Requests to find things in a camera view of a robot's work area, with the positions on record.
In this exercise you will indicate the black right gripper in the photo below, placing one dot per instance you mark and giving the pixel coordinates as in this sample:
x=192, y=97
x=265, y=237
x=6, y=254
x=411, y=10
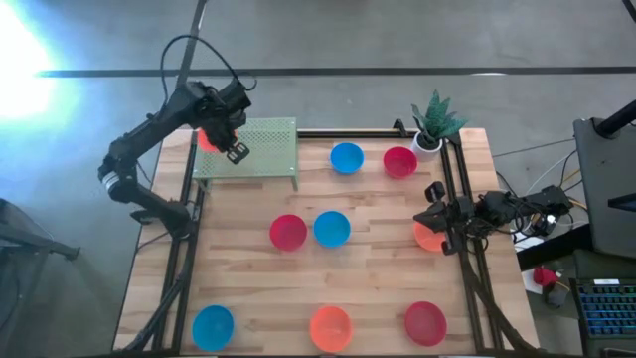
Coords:
x=462, y=216

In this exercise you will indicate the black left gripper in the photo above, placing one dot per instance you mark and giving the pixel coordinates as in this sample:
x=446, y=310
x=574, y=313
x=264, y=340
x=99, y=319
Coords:
x=218, y=126

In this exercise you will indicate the orange plastic mini bowl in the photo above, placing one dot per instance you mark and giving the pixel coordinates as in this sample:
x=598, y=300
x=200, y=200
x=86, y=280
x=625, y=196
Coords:
x=331, y=328
x=427, y=242
x=205, y=141

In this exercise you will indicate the red plastic mini bowl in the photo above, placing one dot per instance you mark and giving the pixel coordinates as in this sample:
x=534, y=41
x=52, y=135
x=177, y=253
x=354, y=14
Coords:
x=400, y=162
x=288, y=232
x=425, y=323

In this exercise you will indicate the blue plastic mini bowl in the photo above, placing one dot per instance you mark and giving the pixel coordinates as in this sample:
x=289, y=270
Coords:
x=347, y=158
x=212, y=327
x=332, y=229

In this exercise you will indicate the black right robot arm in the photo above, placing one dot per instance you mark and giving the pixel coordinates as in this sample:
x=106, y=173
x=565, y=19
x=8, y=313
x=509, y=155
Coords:
x=502, y=206

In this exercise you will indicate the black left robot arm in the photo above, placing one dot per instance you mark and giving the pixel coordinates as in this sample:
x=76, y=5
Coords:
x=149, y=124

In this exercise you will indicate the green perforated metal shelf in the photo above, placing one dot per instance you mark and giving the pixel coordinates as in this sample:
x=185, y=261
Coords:
x=268, y=149

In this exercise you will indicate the white plant pot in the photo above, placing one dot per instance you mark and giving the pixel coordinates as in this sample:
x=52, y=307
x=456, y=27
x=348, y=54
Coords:
x=422, y=152

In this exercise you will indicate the white paper sheet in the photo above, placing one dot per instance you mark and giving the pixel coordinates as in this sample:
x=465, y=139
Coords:
x=527, y=241

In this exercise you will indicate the green artificial plant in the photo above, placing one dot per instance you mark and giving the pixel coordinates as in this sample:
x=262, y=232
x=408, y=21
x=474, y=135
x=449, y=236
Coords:
x=438, y=117

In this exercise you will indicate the small red object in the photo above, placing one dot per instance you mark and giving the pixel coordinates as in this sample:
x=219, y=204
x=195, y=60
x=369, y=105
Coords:
x=544, y=277

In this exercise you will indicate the black pole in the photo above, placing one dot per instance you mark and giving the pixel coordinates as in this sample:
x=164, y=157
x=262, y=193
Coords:
x=618, y=119

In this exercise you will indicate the black mesh chair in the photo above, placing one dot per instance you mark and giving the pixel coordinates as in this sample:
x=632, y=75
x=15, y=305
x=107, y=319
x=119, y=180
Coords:
x=30, y=243

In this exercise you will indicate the black aluminium frame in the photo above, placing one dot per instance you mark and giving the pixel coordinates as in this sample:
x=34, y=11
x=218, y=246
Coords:
x=171, y=298
x=479, y=298

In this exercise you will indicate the black clamp bracket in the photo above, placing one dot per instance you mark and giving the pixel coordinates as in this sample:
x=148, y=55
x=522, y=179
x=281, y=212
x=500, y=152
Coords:
x=399, y=127

